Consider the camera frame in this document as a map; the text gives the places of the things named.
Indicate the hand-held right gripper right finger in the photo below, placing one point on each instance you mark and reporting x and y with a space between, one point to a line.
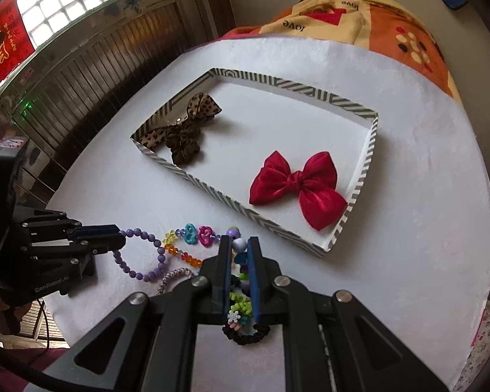
254 277

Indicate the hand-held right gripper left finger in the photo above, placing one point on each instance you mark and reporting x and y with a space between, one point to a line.
227 271

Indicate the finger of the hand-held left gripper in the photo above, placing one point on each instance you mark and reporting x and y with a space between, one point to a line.
106 246
98 230

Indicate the striped shallow cardboard box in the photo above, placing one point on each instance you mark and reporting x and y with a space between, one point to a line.
269 130

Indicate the black scrunchie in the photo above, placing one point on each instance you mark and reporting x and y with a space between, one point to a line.
253 337

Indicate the red satin hair bow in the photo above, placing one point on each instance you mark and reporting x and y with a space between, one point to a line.
296 181

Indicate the brown scrunchie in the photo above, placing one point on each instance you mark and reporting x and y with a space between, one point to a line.
183 147

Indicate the brown slatted wooden door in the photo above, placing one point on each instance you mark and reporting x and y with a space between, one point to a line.
106 69

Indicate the leopard print bow scrunchie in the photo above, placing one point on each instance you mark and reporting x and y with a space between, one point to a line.
202 106

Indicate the white lace table cover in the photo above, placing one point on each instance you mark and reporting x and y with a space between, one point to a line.
412 171

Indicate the floral patterned cloth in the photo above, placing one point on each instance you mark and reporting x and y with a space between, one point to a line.
488 335

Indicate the orange printed blanket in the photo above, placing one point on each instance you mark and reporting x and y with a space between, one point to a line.
371 8

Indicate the red wall poster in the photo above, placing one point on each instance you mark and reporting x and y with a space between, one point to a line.
4 41

